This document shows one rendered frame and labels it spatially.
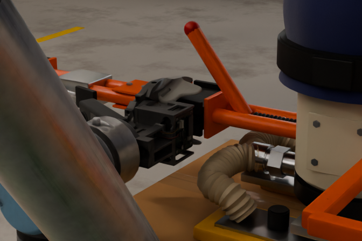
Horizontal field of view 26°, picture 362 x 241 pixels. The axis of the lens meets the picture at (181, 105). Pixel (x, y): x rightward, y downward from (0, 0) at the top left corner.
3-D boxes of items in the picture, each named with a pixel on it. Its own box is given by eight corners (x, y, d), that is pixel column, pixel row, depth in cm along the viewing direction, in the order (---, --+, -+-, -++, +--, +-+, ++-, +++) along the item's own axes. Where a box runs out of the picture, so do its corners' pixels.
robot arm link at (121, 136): (63, 186, 99) (60, 113, 96) (88, 173, 103) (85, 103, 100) (122, 202, 94) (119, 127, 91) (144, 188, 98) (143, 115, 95)
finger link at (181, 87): (218, 85, 113) (187, 119, 107) (183, 79, 116) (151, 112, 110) (216, 66, 112) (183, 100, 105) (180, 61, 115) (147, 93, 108)
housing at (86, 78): (115, 100, 128) (113, 73, 126) (88, 111, 122) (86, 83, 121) (81, 93, 131) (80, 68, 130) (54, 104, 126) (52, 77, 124)
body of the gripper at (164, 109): (196, 154, 107) (147, 184, 98) (144, 142, 112) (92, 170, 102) (196, 101, 105) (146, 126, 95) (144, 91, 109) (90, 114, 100)
